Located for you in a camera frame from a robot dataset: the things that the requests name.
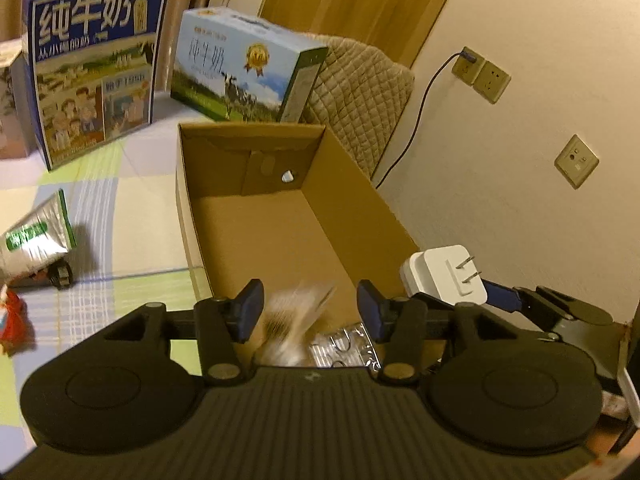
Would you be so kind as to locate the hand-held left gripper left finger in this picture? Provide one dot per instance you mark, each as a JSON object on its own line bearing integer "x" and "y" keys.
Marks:
{"x": 252, "y": 306}

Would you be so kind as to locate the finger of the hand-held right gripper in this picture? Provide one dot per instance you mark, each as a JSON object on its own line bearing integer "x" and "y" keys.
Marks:
{"x": 502, "y": 297}

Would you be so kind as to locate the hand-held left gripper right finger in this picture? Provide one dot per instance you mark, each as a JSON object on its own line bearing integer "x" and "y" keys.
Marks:
{"x": 370, "y": 306}

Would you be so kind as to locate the white brown paper packet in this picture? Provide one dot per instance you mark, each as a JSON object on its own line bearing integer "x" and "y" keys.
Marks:
{"x": 295, "y": 325}

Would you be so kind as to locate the white charger plug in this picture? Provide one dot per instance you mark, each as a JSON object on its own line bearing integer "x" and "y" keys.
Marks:
{"x": 445, "y": 272}

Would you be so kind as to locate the brown cardboard box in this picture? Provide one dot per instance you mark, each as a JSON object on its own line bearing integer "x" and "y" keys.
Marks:
{"x": 260, "y": 230}

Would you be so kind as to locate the silver green snack packet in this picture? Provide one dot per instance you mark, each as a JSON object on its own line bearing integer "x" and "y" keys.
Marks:
{"x": 35, "y": 237}

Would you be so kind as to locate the red small bag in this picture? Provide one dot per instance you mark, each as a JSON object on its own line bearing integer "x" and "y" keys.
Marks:
{"x": 12, "y": 322}

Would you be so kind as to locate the silver blister pack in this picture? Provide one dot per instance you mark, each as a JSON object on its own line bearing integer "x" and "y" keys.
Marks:
{"x": 345, "y": 345}

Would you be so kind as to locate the plaid tablecloth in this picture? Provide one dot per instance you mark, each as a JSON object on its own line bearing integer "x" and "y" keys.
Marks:
{"x": 130, "y": 220}

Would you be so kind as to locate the beige quilted chair cover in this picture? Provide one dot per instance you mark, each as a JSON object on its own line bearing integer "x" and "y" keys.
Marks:
{"x": 360, "y": 95}

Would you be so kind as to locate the light blue milk box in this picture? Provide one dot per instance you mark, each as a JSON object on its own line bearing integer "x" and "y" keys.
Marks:
{"x": 235, "y": 65}

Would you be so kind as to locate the dark blue milk carton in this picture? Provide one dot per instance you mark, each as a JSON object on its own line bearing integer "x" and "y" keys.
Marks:
{"x": 95, "y": 70}

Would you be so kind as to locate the white humidifier box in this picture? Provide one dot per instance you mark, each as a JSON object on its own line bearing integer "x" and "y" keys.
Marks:
{"x": 12, "y": 110}

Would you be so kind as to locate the beige wall socket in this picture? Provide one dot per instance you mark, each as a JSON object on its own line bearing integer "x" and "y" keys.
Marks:
{"x": 576, "y": 161}
{"x": 492, "y": 84}
{"x": 465, "y": 70}

